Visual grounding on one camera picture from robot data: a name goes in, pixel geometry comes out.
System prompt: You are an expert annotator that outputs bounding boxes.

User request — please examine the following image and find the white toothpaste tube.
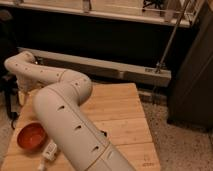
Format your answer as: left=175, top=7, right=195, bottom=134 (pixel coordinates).
left=38, top=141, right=58, bottom=171

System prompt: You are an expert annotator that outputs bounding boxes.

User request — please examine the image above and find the dark cabinet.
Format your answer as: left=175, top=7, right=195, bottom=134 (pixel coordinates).
left=167, top=0, right=213, bottom=129

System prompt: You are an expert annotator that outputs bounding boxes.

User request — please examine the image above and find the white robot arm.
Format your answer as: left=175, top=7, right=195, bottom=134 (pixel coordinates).
left=4, top=51, right=135, bottom=171

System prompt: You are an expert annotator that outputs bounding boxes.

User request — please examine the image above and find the white baseboard heater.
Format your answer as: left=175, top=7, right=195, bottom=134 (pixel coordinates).
left=19, top=47, right=172, bottom=87

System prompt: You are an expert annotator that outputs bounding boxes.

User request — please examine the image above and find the black office chair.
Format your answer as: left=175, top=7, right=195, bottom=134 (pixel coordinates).
left=0, top=9, right=21, bottom=121

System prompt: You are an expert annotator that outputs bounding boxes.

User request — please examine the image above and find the orange ceramic bowl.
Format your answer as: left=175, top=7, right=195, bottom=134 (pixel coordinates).
left=17, top=122, right=47, bottom=151

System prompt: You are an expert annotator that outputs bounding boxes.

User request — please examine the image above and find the metal pole stand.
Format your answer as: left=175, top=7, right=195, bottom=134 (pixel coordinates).
left=155, top=0, right=190, bottom=74

